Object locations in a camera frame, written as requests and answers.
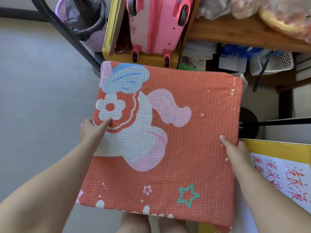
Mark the person's left hand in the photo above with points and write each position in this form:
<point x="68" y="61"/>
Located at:
<point x="91" y="133"/>

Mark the person's right hand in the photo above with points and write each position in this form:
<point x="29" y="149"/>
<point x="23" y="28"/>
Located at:
<point x="239" y="155"/>

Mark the orange cartoon tablecloth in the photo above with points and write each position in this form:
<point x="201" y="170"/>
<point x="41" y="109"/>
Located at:
<point x="194" y="155"/>

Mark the person's left forearm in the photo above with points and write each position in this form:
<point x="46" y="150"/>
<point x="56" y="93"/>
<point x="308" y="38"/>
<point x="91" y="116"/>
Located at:
<point x="43" y="191"/>

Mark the person's right leg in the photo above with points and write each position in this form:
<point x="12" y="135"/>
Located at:
<point x="172" y="226"/>

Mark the person's leg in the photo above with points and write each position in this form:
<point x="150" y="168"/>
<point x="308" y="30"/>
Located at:
<point x="172" y="226"/>
<point x="134" y="224"/>

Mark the person's left leg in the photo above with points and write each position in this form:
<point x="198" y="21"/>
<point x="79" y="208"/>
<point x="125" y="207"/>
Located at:
<point x="134" y="224"/>

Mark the black arched floor lamp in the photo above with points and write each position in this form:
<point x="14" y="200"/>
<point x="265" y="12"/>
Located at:
<point x="247" y="123"/>

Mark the white paper red writing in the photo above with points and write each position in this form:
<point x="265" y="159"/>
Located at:
<point x="279" y="174"/>

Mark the black curved floor stand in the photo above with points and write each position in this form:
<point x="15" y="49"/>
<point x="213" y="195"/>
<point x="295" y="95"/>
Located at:
<point x="70" y="38"/>

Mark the low white mesh basket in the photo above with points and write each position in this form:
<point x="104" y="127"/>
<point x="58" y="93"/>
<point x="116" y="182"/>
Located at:
<point x="279" y="64"/>

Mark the blue plastic bag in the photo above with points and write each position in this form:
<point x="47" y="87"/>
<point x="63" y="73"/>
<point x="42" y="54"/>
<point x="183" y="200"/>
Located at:
<point x="240" y="50"/>

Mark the folded white cloths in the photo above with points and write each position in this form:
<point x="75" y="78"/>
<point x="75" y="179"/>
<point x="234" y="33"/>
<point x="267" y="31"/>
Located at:
<point x="199" y="48"/>

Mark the wooden storage shelf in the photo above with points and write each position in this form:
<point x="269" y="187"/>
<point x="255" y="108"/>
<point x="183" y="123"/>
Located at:
<point x="230" y="29"/>

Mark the pink suitcase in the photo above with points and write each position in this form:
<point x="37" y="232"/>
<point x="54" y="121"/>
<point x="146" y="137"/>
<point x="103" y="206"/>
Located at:
<point x="158" y="24"/>

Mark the clear bag red contents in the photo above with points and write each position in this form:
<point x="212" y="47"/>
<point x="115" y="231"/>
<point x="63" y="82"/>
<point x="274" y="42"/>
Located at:
<point x="284" y="19"/>

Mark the clear bag pink contents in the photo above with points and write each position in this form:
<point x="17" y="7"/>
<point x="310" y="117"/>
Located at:
<point x="218" y="7"/>

